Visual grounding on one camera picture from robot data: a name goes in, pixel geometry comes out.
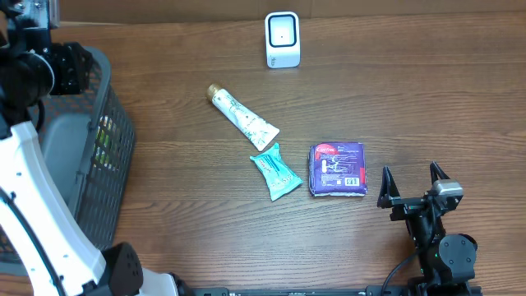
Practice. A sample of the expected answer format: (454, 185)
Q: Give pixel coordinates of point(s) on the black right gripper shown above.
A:
(412, 207)

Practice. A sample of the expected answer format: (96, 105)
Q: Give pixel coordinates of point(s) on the purple pink sanitary pad pack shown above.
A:
(337, 169)

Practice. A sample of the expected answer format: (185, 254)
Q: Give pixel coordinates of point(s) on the teal wet wipes pack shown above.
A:
(279, 178)

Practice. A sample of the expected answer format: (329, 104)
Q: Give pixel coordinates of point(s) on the white tube with gold cap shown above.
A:
(256, 129)

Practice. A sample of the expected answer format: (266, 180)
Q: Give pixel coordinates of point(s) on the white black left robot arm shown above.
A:
(35, 221)

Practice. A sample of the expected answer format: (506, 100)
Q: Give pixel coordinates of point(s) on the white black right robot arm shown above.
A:
(446, 260)

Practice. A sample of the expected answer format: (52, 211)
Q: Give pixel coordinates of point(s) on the white barcode scanner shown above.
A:
(282, 40)

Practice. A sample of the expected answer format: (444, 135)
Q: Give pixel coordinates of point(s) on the grey plastic shopping basket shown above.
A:
(74, 85)

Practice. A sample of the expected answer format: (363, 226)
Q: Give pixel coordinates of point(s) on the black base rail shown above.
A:
(371, 290)

